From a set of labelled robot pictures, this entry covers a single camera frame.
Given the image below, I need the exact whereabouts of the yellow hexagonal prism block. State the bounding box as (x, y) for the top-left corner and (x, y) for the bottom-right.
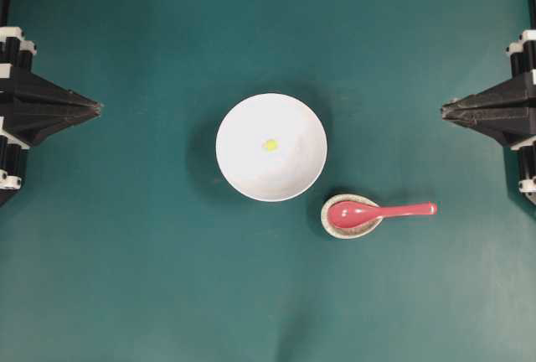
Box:
(262, 139), (278, 152)

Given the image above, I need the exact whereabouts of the speckled ceramic spoon rest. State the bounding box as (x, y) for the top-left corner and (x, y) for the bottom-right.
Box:
(320, 194), (383, 240)

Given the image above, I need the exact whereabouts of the white round bowl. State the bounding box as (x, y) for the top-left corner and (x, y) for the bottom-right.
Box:
(215, 93), (328, 202)

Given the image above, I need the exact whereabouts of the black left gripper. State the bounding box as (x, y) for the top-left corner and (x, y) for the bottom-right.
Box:
(1, 27), (101, 206)

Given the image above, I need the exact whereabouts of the red plastic spoon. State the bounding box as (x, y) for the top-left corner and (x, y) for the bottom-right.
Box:
(327, 200), (437, 229)

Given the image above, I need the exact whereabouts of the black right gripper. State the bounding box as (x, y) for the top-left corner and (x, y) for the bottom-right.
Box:
(441, 29), (535, 204)

